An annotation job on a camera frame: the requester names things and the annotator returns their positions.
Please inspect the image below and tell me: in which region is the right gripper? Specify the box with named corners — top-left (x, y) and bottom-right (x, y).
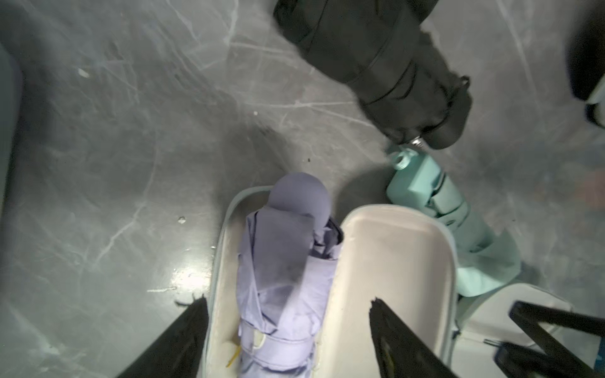
top-left (567, 1), bottom-right (604, 128)

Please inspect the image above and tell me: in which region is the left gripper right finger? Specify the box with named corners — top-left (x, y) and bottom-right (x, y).
top-left (369, 299), bottom-right (455, 378)

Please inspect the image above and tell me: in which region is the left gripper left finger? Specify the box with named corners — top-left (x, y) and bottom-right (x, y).
top-left (119, 297), bottom-right (209, 378)

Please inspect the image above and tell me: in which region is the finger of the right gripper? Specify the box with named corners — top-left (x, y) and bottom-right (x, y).
top-left (483, 340), bottom-right (572, 377)
top-left (509, 301), bottom-right (604, 377)

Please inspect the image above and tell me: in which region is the beige case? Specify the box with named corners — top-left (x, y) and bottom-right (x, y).
top-left (200, 185), bottom-right (575, 378)

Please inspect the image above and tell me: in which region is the mint green folded umbrella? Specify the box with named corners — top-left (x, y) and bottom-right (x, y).
top-left (386, 147), bottom-right (521, 297)

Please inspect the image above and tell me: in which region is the black folded umbrella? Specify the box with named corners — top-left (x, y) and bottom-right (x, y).
top-left (274, 0), bottom-right (472, 150)

